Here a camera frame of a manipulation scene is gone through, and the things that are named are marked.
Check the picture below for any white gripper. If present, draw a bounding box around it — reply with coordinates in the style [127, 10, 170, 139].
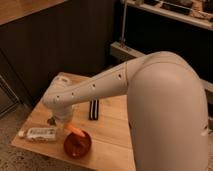
[52, 107, 73, 132]

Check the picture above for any orange pepper with green stem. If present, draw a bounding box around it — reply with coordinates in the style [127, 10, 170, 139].
[46, 116, 86, 138]

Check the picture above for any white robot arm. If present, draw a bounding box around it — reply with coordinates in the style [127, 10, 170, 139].
[43, 51, 208, 171]

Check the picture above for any brown ceramic bowl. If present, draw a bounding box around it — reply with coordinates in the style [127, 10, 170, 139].
[63, 132, 92, 159]

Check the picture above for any white tube with label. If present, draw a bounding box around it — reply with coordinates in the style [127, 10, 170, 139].
[18, 127, 57, 141]

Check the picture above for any metal shelf rack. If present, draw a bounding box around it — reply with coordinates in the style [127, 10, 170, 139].
[110, 5, 213, 98]

